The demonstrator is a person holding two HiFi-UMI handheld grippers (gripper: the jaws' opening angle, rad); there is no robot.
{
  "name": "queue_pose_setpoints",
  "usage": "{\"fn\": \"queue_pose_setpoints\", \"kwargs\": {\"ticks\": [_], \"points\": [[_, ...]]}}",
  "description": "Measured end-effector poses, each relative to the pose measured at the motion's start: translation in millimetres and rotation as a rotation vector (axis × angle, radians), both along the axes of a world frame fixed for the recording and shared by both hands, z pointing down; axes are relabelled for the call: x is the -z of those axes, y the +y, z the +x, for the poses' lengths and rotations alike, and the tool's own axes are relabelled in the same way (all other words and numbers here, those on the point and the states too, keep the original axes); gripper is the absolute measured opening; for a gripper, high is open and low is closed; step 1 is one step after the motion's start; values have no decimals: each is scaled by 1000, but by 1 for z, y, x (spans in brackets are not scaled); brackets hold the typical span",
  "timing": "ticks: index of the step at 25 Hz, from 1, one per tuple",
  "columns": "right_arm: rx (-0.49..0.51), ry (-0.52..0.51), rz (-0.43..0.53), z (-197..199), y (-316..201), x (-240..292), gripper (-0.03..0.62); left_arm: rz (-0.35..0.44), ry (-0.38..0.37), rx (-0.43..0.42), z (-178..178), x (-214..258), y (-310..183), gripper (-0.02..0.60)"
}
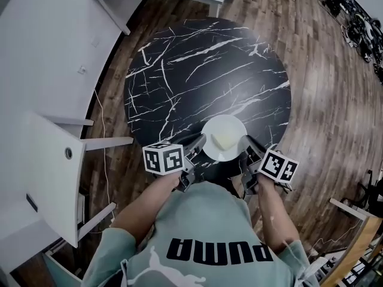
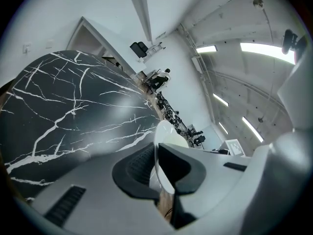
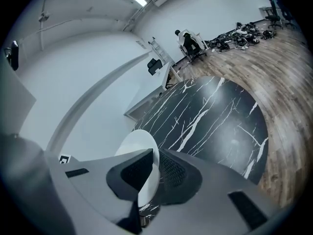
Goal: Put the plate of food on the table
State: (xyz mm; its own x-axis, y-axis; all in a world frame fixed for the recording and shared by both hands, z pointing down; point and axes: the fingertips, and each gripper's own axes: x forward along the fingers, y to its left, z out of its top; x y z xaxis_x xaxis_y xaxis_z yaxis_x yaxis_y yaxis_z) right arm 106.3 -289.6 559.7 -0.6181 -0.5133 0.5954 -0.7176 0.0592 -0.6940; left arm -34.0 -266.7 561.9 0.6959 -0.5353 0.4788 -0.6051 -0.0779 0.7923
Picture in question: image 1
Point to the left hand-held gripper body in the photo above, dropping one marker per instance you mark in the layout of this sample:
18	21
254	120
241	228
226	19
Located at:
163	158

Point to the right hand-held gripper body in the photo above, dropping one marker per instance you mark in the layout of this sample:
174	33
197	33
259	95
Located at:
276	166

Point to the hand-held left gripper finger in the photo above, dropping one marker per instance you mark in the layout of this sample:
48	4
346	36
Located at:
196	146

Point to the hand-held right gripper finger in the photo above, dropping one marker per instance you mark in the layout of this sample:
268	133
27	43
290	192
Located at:
252	151

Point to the pale food piece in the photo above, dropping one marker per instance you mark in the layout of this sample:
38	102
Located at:
226	140

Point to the white round plate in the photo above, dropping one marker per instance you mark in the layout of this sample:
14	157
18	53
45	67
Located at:
223	122

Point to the person's right forearm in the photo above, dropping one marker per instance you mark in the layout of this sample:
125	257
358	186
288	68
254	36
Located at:
276	214

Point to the person's left forearm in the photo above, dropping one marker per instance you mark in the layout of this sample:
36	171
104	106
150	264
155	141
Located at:
143	208

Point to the black marble round table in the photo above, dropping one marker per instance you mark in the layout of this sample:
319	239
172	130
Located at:
209	79

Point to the person's pale green t-shirt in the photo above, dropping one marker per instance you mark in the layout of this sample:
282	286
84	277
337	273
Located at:
203	217

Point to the black office chair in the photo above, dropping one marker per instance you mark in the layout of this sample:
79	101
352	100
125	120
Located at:
374	190

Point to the white desk with round grommet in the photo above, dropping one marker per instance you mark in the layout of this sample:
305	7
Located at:
51	172

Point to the wooden edged desk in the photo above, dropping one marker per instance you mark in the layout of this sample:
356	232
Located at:
354	248

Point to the black white patterned board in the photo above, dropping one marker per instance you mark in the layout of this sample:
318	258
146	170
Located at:
329	268

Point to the black desk socket panel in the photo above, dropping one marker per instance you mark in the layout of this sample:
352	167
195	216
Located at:
31	202

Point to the pale green furniture panel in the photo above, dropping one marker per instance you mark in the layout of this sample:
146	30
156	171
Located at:
63	272

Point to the pile of black equipment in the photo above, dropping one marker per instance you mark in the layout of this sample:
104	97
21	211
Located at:
356	25

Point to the low white desk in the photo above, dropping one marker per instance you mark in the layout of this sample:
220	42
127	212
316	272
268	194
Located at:
18	244

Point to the white wall socket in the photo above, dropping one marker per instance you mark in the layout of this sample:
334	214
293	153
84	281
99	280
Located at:
82	69

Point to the white wall switch plate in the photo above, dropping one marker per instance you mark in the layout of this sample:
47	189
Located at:
95	42

